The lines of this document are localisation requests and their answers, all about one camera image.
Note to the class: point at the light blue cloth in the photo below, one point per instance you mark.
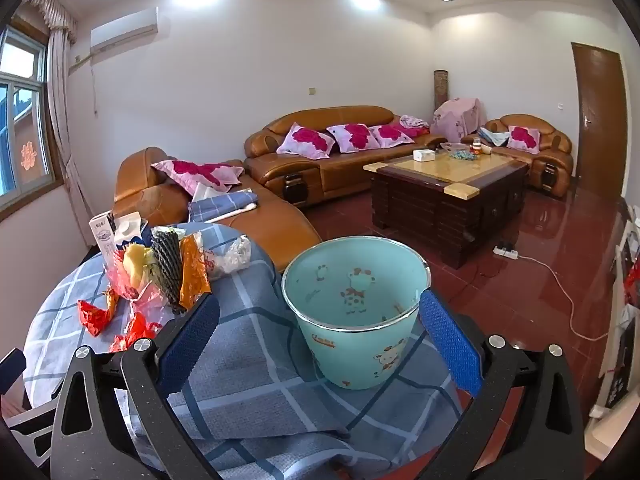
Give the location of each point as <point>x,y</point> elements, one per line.
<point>492,136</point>

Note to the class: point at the pink floral cloth cover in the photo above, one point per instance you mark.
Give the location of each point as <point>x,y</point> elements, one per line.
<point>457,117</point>

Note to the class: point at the blue plaid tablecloth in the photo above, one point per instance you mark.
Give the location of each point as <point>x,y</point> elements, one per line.
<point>260,320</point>

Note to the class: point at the yellow foam sleeve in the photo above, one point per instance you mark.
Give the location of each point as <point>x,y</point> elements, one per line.
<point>132,262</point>

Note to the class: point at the brown wooden door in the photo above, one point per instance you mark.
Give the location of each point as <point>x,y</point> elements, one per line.
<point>597,120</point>

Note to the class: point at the black metal frame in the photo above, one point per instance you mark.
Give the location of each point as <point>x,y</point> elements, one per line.
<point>12,372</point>

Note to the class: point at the blue and white milk carton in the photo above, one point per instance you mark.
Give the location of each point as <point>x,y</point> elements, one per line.
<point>127,227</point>

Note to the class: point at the brown leather chaise sofa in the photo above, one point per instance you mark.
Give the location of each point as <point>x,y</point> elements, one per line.
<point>280,220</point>

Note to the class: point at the folded blue plaid sheet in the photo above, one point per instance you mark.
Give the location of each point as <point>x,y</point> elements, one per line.
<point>220,206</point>

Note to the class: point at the black foam net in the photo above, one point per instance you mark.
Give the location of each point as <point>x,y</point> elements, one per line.
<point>167,270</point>

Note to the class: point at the pink floral pillow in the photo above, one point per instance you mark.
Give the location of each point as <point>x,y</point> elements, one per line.
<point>352,137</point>
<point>390,136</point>
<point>305,141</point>
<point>523,139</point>
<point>200,172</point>

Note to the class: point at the brown leather three-seat sofa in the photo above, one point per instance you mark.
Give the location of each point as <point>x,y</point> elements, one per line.
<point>340,175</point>

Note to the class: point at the red paper window decoration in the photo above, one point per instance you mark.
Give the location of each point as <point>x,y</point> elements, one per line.
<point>29,155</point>

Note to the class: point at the white folded cloth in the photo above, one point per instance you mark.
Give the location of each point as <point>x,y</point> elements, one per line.
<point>204,192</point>

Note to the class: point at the white plastic bag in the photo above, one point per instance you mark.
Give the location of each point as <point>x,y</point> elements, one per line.
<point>230,260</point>

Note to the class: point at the pink floral folded blanket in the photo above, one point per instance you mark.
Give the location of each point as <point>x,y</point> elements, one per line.
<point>412,122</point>

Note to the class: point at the orange wrapper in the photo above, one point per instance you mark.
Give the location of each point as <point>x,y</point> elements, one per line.
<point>192,275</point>

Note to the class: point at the red clear plastic bag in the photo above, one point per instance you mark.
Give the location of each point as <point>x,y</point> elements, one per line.
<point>145,302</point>

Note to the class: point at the brown leather armchair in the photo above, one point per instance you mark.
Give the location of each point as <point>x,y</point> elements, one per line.
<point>550,160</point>

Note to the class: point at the white wall air conditioner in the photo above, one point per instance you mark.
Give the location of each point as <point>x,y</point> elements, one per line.
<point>122,30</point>

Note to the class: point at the white tissue box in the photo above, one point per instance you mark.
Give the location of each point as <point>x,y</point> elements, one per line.
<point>423,156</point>

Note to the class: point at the teal cartoon bucket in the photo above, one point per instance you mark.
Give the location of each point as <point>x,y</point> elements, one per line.
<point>350,350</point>

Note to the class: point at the pile of colourful candies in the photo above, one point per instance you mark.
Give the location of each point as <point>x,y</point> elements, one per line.
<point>461,155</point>

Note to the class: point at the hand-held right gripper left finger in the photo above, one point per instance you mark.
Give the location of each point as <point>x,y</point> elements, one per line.
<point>187,345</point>

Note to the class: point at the dark wooden coffee table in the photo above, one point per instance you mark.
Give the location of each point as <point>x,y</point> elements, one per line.
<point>440,210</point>

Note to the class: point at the beige curtain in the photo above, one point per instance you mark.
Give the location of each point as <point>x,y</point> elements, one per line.
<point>60,110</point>

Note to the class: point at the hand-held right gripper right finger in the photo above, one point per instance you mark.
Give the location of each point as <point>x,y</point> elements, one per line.
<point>450,340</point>

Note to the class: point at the tall patterned column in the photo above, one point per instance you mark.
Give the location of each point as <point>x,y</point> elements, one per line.
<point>440,90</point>

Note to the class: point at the window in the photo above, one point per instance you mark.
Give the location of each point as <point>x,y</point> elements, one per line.
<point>20,125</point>

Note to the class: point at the white power strip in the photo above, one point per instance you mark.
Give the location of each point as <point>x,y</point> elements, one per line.
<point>506,251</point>

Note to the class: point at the red foil wrapper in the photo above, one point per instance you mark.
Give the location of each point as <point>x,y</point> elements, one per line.
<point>135,332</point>
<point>95,317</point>

